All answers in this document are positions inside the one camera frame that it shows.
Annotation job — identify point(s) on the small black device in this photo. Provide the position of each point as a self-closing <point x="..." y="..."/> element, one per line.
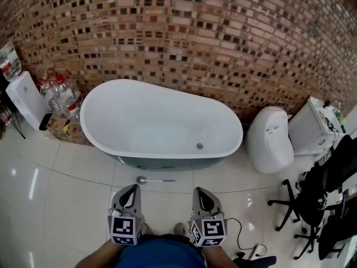
<point x="327" y="103"/>

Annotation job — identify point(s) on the white and green bathtub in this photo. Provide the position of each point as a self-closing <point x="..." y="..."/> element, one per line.
<point x="156" y="121"/>

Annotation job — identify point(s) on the printed brown cardboard box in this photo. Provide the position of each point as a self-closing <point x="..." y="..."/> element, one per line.
<point x="75" y="133"/>

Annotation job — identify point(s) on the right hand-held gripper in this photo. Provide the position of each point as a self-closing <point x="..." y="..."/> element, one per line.
<point x="213" y="229"/>

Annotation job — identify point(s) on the person's right forearm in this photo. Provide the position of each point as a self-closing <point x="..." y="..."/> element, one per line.
<point x="220" y="258"/>

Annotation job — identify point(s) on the clear plastic water jug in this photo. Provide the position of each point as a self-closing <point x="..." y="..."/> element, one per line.
<point x="67" y="96"/>
<point x="47" y="93"/>

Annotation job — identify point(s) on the black office chair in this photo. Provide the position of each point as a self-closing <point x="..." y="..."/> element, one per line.
<point x="334" y="233"/>
<point x="315" y="183"/>

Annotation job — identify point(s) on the small green plant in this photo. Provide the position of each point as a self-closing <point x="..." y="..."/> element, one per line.
<point x="339" y="116"/>

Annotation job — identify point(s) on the white oval toilet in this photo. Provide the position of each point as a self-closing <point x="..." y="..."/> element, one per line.
<point x="270" y="144"/>

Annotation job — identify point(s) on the person's shoe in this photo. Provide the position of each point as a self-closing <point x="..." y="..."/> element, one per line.
<point x="181" y="228"/>
<point x="146" y="229"/>

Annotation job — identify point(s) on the large clear dispenser bottle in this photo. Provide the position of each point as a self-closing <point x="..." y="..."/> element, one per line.
<point x="9" y="63"/>

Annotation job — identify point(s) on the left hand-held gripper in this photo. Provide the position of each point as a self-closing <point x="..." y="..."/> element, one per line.
<point x="122" y="226"/>

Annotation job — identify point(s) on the white water dispenser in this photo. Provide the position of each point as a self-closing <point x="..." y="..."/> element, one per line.
<point x="26" y="99"/>

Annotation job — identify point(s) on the white power adapter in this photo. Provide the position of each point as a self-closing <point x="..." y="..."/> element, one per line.
<point x="257" y="250"/>

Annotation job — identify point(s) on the person's blue shirt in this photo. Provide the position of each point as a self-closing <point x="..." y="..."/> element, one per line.
<point x="159" y="254"/>

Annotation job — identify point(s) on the person's right shoe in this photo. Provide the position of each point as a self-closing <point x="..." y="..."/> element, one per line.
<point x="181" y="228"/>

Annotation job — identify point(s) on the person's left shoe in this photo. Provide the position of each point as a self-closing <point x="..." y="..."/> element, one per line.
<point x="146" y="229"/>

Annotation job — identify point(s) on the small white trash bin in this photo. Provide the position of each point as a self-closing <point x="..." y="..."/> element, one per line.
<point x="45" y="121"/>

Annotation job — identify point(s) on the person's left forearm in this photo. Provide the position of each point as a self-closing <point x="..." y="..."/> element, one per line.
<point x="96" y="257"/>

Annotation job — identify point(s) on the white cabinet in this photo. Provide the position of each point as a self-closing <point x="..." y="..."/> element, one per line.
<point x="306" y="130"/>

